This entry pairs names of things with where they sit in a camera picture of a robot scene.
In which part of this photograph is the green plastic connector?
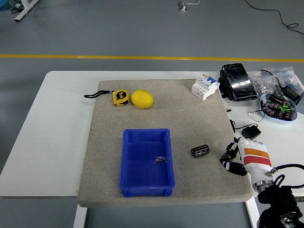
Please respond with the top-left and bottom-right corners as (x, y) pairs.
(279, 102), (294, 112)

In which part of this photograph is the thin wire loop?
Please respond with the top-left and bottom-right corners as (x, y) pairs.
(248, 109), (266, 123)

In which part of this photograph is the large black power adapter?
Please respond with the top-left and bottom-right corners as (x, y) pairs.
(281, 85), (302, 105)

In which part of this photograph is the white desk frame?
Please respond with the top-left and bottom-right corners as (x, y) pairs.
(13, 0), (40, 22)

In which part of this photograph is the thin black adapter cord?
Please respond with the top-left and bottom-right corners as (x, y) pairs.
(229, 119), (252, 133)

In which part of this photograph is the blue plastic box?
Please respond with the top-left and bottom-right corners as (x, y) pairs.
(119, 128), (176, 198)

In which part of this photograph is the white circuit breaker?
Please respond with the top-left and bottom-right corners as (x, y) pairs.
(191, 73), (220, 101)

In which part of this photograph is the black floor cable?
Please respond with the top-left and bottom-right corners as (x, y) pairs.
(244, 0), (304, 36)

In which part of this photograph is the clear bag of blue screws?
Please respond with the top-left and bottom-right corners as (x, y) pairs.
(265, 66), (304, 91)

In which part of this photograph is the short printed dark battery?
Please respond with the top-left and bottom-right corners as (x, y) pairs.
(190, 143), (210, 158)

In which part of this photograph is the small black adapter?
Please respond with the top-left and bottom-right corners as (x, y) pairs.
(241, 125), (262, 140)

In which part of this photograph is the yellow lemon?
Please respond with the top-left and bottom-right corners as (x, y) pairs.
(131, 89), (155, 109)

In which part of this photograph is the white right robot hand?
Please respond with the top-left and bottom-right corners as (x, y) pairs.
(219, 136), (276, 187)

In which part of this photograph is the grey-brown felt mat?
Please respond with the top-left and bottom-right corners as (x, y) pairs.
(77, 79), (254, 209)

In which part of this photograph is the white floor socket with cord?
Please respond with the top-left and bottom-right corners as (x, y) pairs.
(177, 0), (200, 12)

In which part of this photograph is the white table leg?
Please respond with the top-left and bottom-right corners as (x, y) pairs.
(246, 198), (263, 228)
(73, 204), (88, 228)

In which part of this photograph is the glossy black wrapped case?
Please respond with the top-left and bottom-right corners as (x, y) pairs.
(218, 63), (259, 102)

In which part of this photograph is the yellow tape measure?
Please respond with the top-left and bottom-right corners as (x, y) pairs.
(84, 89), (132, 107)

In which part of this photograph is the clear bag of metal nuts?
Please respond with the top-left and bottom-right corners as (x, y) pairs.
(249, 70), (283, 95)

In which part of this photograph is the light blue bowl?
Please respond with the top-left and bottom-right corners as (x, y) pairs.
(259, 93), (298, 125)

